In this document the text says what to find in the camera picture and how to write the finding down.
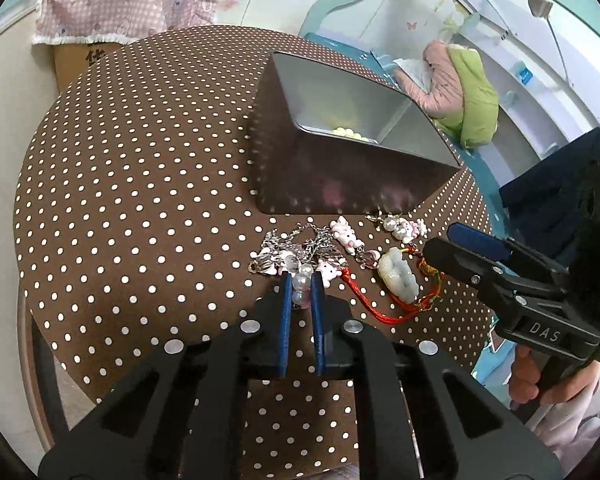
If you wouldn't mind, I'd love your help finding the pink and green jacket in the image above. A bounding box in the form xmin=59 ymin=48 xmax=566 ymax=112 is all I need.
xmin=392 ymin=40 xmax=501 ymax=148

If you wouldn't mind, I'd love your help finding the light blue cloth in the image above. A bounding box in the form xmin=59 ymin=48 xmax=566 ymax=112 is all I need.
xmin=470 ymin=310 xmax=516 ymax=401

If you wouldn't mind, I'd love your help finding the person's right hand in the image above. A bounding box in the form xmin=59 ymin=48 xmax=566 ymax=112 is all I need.
xmin=509 ymin=345 xmax=600 ymax=407

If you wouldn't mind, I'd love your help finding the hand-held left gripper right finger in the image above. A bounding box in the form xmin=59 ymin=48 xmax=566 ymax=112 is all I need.
xmin=310 ymin=271 xmax=565 ymax=480

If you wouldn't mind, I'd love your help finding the teal curved headboard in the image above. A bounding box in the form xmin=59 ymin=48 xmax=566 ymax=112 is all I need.
xmin=300 ymin=0 xmax=406 ymax=41

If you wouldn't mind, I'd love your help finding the jade pendant with red cord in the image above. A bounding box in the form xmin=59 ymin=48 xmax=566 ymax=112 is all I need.
xmin=339 ymin=246 xmax=448 ymax=326

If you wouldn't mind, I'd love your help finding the white wall shelf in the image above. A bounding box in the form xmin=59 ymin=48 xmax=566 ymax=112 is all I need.
xmin=455 ymin=0 xmax=600 ymax=181

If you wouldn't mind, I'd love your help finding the silver chain charm bracelet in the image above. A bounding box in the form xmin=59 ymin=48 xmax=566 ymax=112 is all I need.
xmin=250 ymin=224 xmax=343 ymax=286

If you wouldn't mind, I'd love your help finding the brown polka dot tablecloth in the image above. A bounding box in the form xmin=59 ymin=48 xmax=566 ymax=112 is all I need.
xmin=12 ymin=25 xmax=496 ymax=467

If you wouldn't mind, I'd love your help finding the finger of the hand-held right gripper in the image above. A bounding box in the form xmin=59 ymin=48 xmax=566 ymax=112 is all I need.
xmin=446 ymin=222 xmax=571 ymax=287
xmin=422 ymin=236 xmax=570 ymax=320

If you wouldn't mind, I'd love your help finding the cream bead bracelet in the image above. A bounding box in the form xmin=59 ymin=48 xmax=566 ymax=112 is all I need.
xmin=331 ymin=127 xmax=378 ymax=143

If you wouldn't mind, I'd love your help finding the white paper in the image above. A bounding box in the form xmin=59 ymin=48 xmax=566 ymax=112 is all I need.
xmin=394 ymin=57 xmax=433 ymax=88

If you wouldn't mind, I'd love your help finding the cardboard box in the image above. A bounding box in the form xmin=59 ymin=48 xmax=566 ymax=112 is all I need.
xmin=54 ymin=40 xmax=126 ymax=96

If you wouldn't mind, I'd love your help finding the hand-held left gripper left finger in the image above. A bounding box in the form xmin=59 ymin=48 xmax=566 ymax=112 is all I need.
xmin=37 ymin=271 xmax=293 ymax=480

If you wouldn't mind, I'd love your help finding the person's right forearm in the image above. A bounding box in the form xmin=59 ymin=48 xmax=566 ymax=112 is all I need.
xmin=530 ymin=367 xmax=600 ymax=448

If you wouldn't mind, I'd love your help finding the pearl bead bracelet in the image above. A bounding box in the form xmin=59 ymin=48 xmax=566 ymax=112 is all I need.
xmin=291 ymin=262 xmax=315 ymax=308

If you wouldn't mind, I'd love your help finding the pearl and pink charm keychain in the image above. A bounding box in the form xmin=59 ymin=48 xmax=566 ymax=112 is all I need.
xmin=366 ymin=214 xmax=427 ymax=243

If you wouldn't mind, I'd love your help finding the dark garment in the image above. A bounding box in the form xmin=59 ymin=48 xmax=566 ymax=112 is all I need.
xmin=500 ymin=127 xmax=600 ymax=281

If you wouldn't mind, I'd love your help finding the pink cat charm keychain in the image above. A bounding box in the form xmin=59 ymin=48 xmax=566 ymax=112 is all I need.
xmin=329 ymin=216 xmax=381 ymax=272

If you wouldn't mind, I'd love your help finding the pink checkered cloth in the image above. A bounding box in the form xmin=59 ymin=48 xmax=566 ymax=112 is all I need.
xmin=32 ymin=0 xmax=218 ymax=46

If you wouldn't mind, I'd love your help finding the silver metal tin box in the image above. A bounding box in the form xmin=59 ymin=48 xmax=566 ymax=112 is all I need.
xmin=247 ymin=51 xmax=463 ymax=216

